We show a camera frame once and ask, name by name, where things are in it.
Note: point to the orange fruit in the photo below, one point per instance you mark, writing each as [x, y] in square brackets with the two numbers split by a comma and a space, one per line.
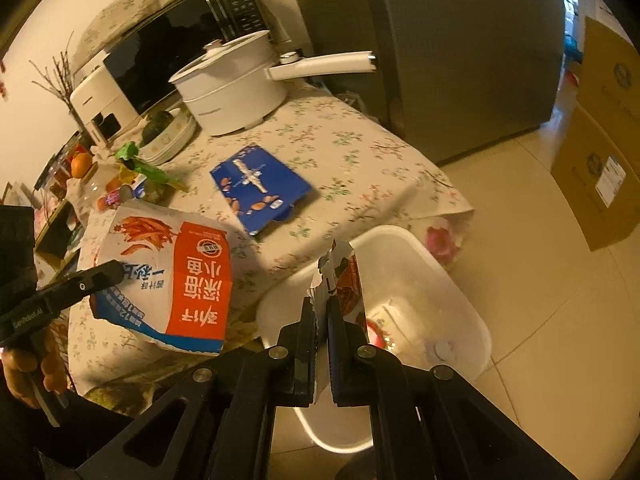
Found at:
[81, 165]

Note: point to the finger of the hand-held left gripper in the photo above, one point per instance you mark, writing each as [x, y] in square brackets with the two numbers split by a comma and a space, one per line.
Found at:
[85, 282]

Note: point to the dark green avocado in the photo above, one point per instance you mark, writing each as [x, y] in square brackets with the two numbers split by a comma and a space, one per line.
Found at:
[157, 125]

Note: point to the blue flat box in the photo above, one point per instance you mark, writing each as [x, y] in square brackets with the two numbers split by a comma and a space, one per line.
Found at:
[260, 185]

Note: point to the dried branches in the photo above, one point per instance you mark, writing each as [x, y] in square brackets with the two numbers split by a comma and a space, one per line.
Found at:
[60, 85]

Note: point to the grey refrigerator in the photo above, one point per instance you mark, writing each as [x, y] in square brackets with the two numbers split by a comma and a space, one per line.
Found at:
[460, 50]

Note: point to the white plastic bin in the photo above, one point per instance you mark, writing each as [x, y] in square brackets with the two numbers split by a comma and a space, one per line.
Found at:
[430, 280]

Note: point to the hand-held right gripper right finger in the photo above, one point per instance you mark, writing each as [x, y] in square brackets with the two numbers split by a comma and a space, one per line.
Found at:
[334, 350]

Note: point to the white air fryer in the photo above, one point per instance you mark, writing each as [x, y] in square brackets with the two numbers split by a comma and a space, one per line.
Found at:
[102, 100]

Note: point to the black microwave oven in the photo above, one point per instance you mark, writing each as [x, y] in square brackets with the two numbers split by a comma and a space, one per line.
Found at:
[170, 45]

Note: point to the plate with green fruit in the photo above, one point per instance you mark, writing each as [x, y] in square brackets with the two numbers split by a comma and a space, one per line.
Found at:
[175, 142]

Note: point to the wooden shelf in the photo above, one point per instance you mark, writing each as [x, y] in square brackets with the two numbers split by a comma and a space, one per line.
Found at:
[52, 235]

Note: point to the person's left hand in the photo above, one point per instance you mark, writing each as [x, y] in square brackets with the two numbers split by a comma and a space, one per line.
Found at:
[30, 370]

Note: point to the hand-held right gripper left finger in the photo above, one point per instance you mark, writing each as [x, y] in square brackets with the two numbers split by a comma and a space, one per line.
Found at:
[310, 345]

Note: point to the red white blue snack bag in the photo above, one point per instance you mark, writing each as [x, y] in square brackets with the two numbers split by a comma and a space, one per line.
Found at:
[160, 280]

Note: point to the white electric pot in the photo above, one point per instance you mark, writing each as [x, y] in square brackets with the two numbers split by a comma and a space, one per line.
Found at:
[230, 90]

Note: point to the small white snack packet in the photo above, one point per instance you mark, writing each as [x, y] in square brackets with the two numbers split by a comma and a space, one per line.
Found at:
[345, 280]

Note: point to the green wrapper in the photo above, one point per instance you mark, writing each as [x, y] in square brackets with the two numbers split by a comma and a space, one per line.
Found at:
[145, 167]

